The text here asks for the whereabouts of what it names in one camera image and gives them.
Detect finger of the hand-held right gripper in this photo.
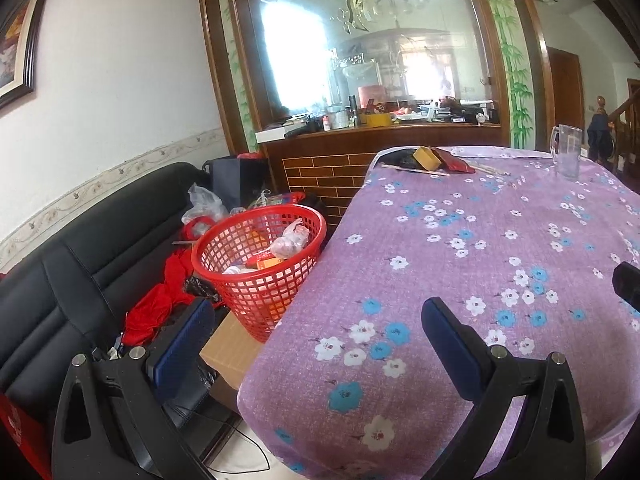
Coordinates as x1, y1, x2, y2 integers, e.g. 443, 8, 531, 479
612, 261, 640, 313

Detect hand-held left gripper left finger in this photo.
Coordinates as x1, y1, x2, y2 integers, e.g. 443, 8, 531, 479
51, 296, 216, 480

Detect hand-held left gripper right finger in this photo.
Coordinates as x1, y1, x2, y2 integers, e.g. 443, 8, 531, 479
421, 296, 586, 480

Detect red plastic basket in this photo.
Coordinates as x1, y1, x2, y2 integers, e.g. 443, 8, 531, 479
191, 204, 327, 343

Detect pinkish plastic wrapper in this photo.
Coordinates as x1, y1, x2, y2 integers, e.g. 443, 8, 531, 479
270, 220, 311, 260

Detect flat cardboard box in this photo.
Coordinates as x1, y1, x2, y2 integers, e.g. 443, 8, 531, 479
200, 310, 273, 391

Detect red cloth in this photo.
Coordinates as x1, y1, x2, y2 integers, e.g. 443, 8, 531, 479
124, 252, 201, 346

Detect purple floral tablecloth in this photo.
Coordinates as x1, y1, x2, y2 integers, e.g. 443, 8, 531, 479
237, 145, 640, 480

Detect black leather sofa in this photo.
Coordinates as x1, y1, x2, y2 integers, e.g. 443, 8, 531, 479
0, 161, 236, 431

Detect clear plastic bag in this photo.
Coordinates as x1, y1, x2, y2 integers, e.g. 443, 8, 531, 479
181, 183, 231, 226

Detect clear glass pitcher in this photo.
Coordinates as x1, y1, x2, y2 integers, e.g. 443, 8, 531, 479
550, 124, 583, 181

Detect dark blue jacket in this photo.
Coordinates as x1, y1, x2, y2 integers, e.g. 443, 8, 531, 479
586, 112, 617, 163

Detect wooden stair railing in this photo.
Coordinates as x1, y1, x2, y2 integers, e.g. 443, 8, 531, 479
595, 77, 640, 171

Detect black bag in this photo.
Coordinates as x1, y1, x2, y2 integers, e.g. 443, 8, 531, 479
202, 155, 271, 211

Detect colourful toy package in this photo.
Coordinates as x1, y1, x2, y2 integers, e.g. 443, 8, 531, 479
247, 190, 306, 211

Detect bundle of thin sticks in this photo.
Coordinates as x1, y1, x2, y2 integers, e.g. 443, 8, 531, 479
467, 160, 511, 177

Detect red cardboard box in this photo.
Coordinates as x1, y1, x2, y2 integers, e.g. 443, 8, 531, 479
0, 392, 51, 480

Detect red pouch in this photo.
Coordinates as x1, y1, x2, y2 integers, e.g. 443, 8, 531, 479
435, 147, 476, 174

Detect black hand fan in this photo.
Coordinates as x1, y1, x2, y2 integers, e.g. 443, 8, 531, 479
381, 152, 451, 177

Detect wooden door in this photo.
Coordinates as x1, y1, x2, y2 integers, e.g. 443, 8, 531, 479
545, 46, 586, 146

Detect wooden mirror cabinet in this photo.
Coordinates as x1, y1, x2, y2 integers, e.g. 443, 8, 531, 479
195, 0, 556, 226

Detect white flat box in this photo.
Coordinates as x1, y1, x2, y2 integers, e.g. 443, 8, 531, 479
255, 127, 306, 143

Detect bamboo painted glass panel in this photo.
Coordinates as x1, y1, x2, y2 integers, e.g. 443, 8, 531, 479
472, 0, 538, 151

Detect large framed wall picture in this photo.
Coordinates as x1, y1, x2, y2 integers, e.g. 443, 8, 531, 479
0, 0, 51, 111

